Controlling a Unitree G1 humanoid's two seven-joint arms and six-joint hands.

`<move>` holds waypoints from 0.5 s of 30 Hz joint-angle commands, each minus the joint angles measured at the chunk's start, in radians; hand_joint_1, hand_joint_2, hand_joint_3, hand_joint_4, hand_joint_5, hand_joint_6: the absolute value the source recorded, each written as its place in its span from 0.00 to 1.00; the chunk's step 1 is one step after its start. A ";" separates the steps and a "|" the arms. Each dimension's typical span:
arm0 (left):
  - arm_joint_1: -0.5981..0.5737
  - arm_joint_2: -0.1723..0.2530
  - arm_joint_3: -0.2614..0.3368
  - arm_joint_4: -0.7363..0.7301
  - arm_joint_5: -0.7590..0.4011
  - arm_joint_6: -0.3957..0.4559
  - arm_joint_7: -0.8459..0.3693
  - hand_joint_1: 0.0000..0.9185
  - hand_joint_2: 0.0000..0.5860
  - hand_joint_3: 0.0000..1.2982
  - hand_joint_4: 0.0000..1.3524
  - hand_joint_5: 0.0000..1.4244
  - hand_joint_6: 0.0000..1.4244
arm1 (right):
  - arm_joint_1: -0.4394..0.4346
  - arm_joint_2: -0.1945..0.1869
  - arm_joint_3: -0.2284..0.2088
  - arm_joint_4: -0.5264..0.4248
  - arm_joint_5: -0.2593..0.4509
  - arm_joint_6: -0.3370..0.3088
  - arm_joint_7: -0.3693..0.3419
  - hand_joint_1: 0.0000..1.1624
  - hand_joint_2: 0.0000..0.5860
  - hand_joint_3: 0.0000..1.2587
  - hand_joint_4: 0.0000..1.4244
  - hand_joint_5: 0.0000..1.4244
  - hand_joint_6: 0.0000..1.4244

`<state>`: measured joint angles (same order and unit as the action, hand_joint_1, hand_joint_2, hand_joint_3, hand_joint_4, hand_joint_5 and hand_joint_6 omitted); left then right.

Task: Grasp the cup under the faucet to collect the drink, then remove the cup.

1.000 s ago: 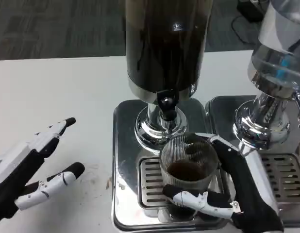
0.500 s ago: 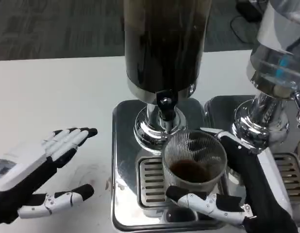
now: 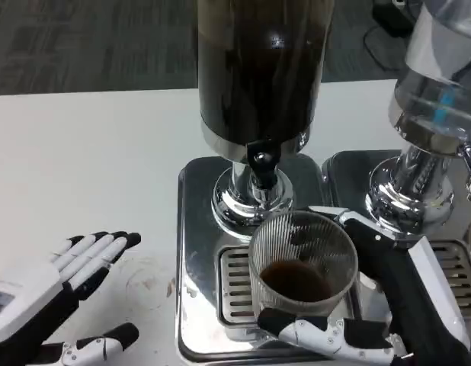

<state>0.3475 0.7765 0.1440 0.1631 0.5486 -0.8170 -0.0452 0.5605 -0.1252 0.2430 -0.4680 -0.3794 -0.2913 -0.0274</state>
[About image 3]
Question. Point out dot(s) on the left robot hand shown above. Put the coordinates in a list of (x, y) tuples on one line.
[(33, 293)]

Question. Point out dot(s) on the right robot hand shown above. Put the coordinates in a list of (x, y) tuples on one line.
[(414, 297)]

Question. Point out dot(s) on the clear ribbed glass cup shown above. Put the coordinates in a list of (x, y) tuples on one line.
[(296, 274)]

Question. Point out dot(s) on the steel drip grid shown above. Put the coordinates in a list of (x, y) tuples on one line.
[(458, 274), (235, 286)]

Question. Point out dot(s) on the steel drip tray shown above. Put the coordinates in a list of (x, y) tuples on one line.
[(346, 175), (199, 267)]

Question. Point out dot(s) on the black dispenser tap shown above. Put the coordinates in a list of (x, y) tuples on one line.
[(263, 164)]

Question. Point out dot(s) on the clear drink dispenser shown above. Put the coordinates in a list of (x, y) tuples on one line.
[(430, 87)]

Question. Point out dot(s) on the dark drink dispenser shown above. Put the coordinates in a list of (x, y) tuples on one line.
[(258, 76)]

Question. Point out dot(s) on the black device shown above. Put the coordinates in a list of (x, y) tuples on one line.
[(391, 15)]

